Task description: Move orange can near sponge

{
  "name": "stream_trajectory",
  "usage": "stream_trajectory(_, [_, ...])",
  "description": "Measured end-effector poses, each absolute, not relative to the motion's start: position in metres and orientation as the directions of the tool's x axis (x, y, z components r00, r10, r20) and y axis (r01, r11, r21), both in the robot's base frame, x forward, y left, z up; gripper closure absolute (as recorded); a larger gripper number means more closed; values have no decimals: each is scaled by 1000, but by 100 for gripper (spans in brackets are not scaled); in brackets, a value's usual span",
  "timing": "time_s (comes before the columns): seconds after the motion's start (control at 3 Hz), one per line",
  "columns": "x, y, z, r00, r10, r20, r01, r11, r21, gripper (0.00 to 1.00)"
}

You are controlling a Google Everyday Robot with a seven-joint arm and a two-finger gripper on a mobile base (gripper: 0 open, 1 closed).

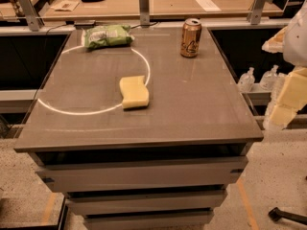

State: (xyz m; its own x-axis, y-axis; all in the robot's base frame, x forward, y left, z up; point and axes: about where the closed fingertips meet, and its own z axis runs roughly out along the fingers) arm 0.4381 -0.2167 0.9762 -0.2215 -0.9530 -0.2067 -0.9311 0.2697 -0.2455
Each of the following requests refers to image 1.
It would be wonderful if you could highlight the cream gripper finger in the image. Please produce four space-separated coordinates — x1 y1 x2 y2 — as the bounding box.
262 27 286 54
270 66 307 127

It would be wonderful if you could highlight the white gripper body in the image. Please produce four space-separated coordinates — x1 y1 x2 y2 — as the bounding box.
283 4 307 67

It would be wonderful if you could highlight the orange soda can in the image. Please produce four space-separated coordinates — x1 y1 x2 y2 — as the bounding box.
180 18 202 58

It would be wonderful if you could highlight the yellow sponge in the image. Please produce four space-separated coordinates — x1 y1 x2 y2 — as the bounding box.
119 76 149 109

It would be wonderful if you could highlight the clear sanitizer bottle right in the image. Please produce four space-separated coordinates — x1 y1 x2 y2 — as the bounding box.
259 65 278 90

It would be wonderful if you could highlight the clear sanitizer bottle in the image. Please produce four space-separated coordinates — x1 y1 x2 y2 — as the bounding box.
237 67 255 93
259 65 278 90

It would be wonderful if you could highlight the clear sanitizer bottle left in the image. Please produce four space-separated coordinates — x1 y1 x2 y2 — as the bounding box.
237 67 255 93

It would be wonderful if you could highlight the white paper sheet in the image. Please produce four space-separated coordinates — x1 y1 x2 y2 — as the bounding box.
197 0 221 12

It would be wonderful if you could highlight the black chair base leg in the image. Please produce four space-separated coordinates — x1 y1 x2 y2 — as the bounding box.
268 207 307 225

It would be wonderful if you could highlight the grey drawer cabinet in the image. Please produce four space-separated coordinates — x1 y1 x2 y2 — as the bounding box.
16 26 262 230

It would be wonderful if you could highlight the green chip bag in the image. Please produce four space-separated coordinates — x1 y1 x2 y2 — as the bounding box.
82 25 134 50

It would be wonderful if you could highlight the white paper note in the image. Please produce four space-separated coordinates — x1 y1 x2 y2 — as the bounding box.
52 0 79 12

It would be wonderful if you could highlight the metal bracket right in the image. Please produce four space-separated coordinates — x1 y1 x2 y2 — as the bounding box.
247 0 267 25

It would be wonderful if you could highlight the metal bracket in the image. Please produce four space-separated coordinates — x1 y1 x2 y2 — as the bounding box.
247 0 267 25
17 0 44 32
139 0 150 27

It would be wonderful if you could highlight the metal bracket centre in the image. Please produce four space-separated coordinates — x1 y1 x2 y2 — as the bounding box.
139 0 150 27

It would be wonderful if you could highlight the black cable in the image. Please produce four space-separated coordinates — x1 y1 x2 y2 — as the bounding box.
30 21 84 113

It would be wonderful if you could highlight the metal bracket left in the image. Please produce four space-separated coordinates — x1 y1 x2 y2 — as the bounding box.
17 0 44 32

